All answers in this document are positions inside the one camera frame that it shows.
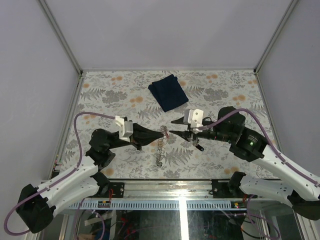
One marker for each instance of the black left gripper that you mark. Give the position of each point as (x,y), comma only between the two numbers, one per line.
(142,136)

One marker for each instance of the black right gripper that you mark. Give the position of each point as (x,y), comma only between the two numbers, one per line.
(186,134)

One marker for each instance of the silver key black tag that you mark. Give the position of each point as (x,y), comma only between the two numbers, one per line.
(197,145)

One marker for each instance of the steel disc with keyrings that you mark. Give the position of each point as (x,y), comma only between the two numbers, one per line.
(161,147)

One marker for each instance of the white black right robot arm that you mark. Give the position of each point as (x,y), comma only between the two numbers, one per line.
(257,148)

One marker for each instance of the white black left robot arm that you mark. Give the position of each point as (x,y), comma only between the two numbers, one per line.
(39,205)

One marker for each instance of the dark blue folded cloth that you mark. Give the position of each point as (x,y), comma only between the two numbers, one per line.
(168,93)

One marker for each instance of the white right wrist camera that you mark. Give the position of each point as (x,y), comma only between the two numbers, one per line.
(194,117)

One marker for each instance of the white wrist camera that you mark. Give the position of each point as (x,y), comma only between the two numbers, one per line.
(194,117)
(125,128)

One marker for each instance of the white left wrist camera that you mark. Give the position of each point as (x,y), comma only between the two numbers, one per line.
(125,128)

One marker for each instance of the aluminium mounting rail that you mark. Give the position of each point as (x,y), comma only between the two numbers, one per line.
(175,188)

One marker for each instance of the white slotted cable duct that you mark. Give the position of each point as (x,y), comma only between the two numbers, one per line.
(153,205)

